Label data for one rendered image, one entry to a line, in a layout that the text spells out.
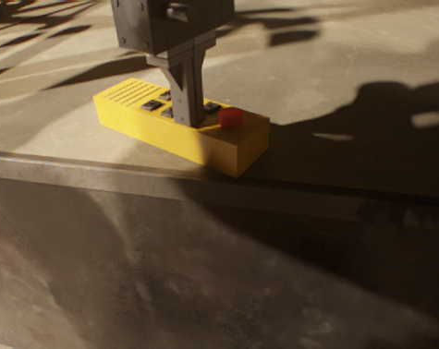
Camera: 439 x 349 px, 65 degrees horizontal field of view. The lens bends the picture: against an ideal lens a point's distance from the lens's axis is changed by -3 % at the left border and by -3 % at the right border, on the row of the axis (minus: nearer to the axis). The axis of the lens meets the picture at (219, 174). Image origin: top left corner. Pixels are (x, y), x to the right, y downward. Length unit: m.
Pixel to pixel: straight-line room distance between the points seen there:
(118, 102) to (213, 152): 0.16
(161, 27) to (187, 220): 0.25
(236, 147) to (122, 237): 0.24
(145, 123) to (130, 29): 0.16
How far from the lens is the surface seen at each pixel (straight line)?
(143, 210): 0.49
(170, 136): 0.45
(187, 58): 0.38
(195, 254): 0.52
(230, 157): 0.40
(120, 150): 0.48
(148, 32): 0.33
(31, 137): 0.57
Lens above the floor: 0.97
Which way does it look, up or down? 38 degrees down
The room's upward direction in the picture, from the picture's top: 2 degrees counter-clockwise
